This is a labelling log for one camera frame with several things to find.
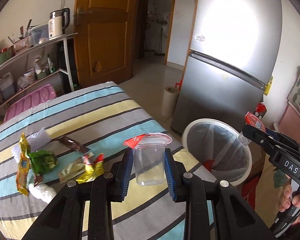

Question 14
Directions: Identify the red lidded small cup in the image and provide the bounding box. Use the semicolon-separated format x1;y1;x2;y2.
238;112;266;146

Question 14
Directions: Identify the clear cup with red lid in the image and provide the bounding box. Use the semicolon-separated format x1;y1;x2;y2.
124;133;173;186

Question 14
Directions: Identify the brown snack wrapper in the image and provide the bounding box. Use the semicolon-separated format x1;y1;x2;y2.
56;136;90;154

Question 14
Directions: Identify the gold yellow snack bag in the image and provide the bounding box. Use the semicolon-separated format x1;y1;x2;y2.
15;133;31;196

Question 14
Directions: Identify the white round trash bin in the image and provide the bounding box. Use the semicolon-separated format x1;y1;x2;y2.
182;119;252;186

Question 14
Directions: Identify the metal kitchen shelf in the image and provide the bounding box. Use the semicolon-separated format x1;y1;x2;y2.
0;33;77;115

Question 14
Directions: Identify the right hand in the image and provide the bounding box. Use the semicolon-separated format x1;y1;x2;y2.
278;181;300;225

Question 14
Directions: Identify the yellow red wrapper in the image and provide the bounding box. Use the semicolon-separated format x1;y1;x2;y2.
76;153;104;184

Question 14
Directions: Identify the beige printed wrapper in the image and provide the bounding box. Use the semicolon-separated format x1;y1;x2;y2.
58;157;85;184

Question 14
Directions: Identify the striped tablecloth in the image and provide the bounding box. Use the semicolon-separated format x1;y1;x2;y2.
0;80;216;240

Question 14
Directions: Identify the white paper roll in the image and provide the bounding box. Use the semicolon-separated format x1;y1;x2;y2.
161;87;179;118

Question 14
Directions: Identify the green snack bag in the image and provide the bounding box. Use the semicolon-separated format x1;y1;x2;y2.
29;150;58;175

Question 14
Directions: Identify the silver refrigerator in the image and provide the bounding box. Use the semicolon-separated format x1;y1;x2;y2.
171;0;282;134

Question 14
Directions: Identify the red plastic dustpan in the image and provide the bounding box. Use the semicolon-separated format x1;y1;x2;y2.
175;79;183;90

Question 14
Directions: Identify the pink plastic tray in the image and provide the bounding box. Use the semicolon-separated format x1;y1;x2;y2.
4;84;56;122

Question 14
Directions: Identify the white oil jug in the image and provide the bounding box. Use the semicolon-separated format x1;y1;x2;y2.
0;72;15;100

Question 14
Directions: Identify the clear plastic storage box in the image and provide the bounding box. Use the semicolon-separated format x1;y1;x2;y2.
30;23;49;47

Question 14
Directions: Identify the pink utensil basket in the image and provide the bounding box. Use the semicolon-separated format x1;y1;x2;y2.
13;36;32;55

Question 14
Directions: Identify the wooden door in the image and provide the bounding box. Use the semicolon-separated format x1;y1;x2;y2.
74;0;138;88

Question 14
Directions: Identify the white electric kettle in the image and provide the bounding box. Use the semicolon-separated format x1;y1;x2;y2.
48;8;70;40

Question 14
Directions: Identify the green basin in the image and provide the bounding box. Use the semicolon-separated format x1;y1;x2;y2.
0;50;12;65

